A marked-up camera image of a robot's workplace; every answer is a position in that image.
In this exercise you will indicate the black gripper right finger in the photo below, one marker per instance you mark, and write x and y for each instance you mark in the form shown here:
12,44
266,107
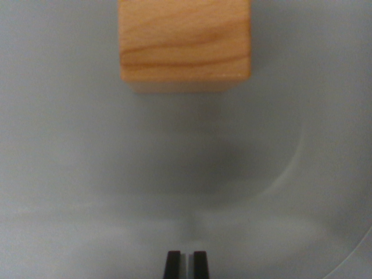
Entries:
200,266

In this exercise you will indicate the grey plastic tray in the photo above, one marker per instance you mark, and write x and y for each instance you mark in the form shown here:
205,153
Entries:
87,174

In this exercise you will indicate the wooden cube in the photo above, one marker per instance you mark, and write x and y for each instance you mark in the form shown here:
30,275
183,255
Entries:
183,40

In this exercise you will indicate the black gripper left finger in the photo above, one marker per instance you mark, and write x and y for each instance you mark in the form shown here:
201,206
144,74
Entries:
173,266

